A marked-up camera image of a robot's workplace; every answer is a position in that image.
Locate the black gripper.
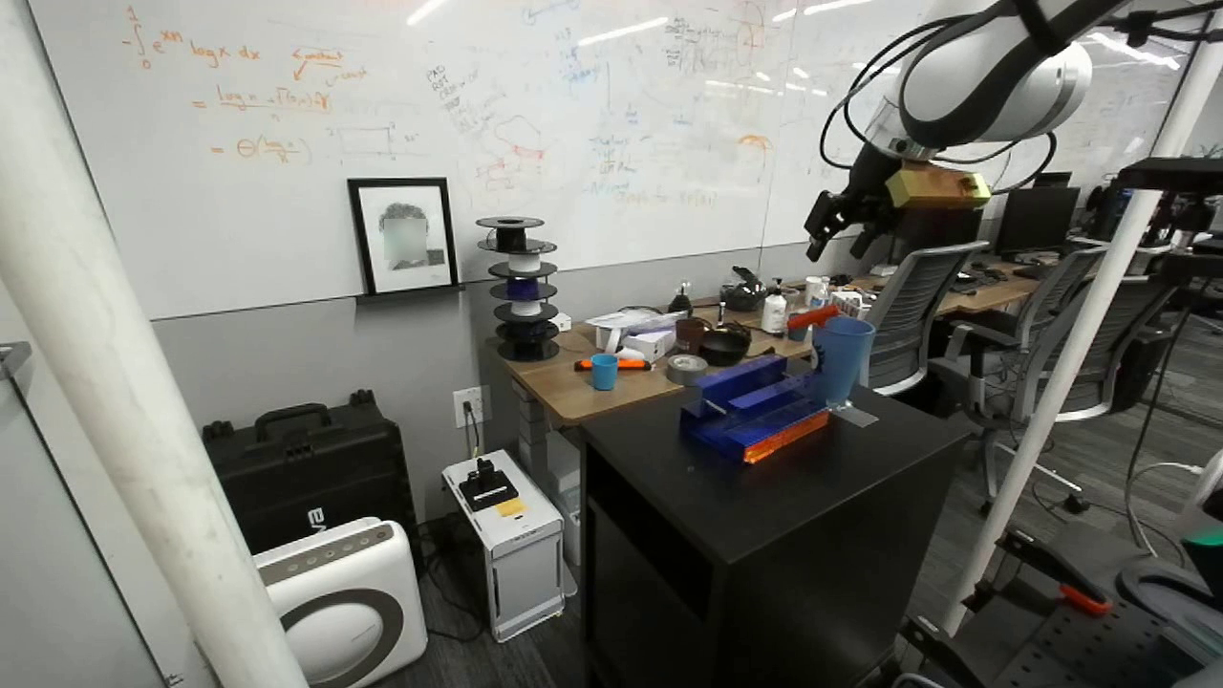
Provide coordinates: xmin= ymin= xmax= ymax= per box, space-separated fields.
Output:
xmin=801 ymin=140 xmax=918 ymax=266

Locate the large blue plastic cup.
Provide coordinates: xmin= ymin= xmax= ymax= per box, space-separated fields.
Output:
xmin=809 ymin=312 xmax=877 ymax=413

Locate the small blue cup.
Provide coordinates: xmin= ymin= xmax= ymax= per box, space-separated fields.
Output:
xmin=586 ymin=348 xmax=624 ymax=398

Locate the white bottle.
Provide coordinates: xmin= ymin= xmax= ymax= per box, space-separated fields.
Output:
xmin=755 ymin=288 xmax=793 ymax=340

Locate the grey mesh office chair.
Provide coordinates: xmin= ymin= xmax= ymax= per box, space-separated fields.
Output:
xmin=862 ymin=237 xmax=995 ymax=400
xmin=973 ymin=237 xmax=1156 ymax=515

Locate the black bowl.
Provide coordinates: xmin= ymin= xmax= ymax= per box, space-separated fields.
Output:
xmin=696 ymin=324 xmax=755 ymax=371

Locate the black computer monitor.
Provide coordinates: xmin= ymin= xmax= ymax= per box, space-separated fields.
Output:
xmin=989 ymin=178 xmax=1082 ymax=261

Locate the blue and orange tool holder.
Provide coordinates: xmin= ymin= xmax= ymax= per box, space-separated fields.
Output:
xmin=677 ymin=352 xmax=839 ymax=472

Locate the grey tape roll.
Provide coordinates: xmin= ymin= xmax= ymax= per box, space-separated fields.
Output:
xmin=666 ymin=352 xmax=714 ymax=391

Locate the white cardboard box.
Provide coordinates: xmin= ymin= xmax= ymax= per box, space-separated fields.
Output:
xmin=619 ymin=324 xmax=679 ymax=368

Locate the orange flat tool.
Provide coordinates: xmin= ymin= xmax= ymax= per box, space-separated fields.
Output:
xmin=570 ymin=352 xmax=652 ymax=380

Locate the white pole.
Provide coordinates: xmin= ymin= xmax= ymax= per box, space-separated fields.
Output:
xmin=941 ymin=36 xmax=1223 ymax=638
xmin=0 ymin=0 xmax=313 ymax=688

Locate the whiteboard with writing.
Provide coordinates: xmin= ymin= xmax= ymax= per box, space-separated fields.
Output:
xmin=22 ymin=0 xmax=1223 ymax=324

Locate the wooden table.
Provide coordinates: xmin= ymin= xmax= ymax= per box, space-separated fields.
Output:
xmin=486 ymin=266 xmax=1043 ymax=432

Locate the black cabinet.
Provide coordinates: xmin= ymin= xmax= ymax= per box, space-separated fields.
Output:
xmin=577 ymin=385 xmax=980 ymax=688

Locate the stack of filament spools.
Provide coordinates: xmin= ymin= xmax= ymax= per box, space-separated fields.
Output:
xmin=472 ymin=209 xmax=565 ymax=368

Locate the black charger device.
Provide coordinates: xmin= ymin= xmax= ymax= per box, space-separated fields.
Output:
xmin=456 ymin=461 xmax=522 ymax=515

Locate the black framed portrait picture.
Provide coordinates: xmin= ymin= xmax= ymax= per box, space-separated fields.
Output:
xmin=342 ymin=172 xmax=463 ymax=307

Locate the white box unit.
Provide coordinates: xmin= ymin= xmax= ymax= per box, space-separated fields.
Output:
xmin=439 ymin=445 xmax=570 ymax=647

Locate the black perforated breadboard table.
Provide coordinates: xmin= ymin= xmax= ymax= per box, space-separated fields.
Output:
xmin=890 ymin=591 xmax=1223 ymax=688

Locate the black hard carrying case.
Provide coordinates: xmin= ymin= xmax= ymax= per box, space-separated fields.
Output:
xmin=197 ymin=385 xmax=421 ymax=556

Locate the white round air purifier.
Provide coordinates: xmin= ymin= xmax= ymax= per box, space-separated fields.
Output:
xmin=249 ymin=512 xmax=435 ymax=688

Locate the black stereo camera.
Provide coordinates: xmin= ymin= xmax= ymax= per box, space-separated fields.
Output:
xmin=1113 ymin=154 xmax=1223 ymax=242

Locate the white wall outlet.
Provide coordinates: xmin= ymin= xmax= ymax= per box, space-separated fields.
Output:
xmin=447 ymin=381 xmax=490 ymax=432

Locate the black clamp with orange handle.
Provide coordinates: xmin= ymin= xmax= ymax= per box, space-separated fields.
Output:
xmin=997 ymin=525 xmax=1121 ymax=626

